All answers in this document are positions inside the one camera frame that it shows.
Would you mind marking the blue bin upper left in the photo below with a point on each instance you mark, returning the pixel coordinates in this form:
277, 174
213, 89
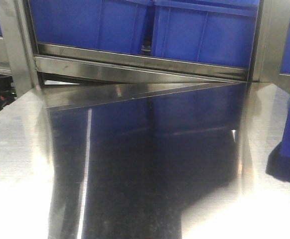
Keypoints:
110, 25

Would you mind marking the stainless steel shelf frame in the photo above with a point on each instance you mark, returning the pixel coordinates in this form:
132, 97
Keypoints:
29, 61

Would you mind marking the blue bin upper right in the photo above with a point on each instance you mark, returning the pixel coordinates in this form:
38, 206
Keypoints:
216, 32

